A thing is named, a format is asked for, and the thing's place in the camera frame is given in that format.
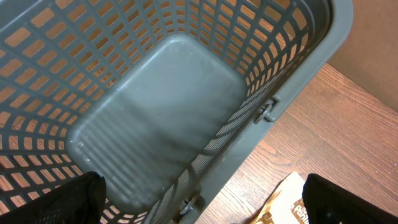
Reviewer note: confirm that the brown snack bag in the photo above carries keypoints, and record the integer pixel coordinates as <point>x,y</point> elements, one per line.
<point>285,205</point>

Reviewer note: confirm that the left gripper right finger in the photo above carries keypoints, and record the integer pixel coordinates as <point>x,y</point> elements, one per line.
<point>329,203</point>

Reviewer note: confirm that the grey plastic mesh basket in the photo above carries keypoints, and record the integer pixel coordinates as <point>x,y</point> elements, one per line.
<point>164,99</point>

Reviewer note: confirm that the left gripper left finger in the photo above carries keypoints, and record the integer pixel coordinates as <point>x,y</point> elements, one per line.
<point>80,200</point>

